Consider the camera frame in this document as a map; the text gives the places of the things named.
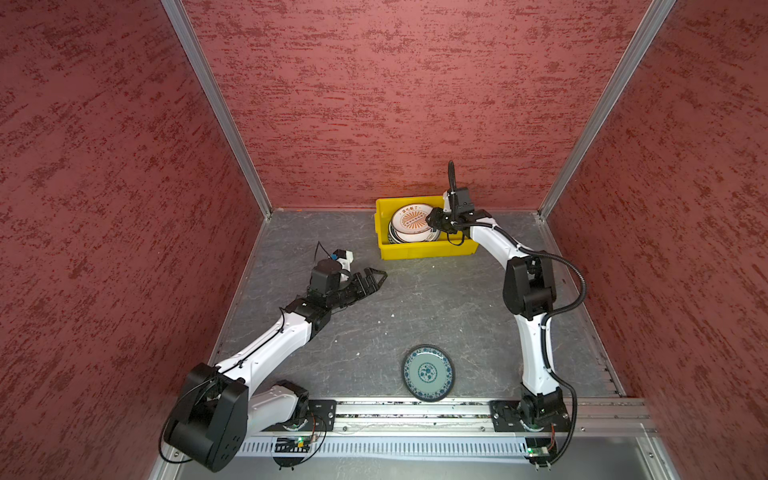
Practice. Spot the right circuit board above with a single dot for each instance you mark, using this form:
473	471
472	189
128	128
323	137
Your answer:
540	447

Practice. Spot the corner aluminium post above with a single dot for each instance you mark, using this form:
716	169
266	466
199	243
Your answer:
644	35
185	33

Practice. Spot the left circuit board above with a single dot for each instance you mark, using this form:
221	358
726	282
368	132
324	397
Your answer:
299	445

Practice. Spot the left corner aluminium post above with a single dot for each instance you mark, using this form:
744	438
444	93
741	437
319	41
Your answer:
185	33

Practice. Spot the white plate orange sunburst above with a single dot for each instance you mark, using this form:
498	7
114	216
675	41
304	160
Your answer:
409	225

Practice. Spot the white slotted cable duct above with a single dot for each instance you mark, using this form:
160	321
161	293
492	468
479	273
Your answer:
419	448

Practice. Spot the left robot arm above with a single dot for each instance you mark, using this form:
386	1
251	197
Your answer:
220	405

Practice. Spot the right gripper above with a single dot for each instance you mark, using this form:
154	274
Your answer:
435	221

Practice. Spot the yellow plastic bin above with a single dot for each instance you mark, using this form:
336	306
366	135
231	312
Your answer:
444	246

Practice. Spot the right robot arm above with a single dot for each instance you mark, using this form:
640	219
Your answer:
529	292

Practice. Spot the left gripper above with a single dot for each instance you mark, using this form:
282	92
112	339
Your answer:
373	287

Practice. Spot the aluminium rail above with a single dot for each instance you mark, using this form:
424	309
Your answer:
359	416

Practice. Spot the circuit board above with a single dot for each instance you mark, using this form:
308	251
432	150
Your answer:
299	445
540	447

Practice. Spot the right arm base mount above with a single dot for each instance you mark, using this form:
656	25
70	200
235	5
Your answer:
530	415

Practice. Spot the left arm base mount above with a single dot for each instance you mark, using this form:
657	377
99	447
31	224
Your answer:
320	416

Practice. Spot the teal patterned small plate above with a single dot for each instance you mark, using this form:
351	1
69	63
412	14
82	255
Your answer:
428	373

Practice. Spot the right corner aluminium post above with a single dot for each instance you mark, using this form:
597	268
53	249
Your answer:
644	35

